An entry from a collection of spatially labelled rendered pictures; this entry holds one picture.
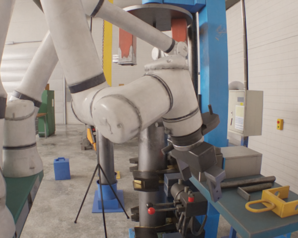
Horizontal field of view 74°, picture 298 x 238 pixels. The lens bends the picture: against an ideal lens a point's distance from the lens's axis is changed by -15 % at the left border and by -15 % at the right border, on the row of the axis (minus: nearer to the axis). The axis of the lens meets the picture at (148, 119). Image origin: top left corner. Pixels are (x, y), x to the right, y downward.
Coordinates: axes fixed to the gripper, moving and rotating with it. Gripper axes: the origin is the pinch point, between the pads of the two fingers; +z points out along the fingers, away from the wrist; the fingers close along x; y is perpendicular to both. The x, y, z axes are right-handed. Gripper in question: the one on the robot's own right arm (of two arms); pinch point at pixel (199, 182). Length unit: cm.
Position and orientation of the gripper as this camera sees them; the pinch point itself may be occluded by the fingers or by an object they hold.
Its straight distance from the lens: 62.7
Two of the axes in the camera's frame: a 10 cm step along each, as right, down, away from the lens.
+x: 4.4, 2.1, -8.7
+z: 3.1, 8.8, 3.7
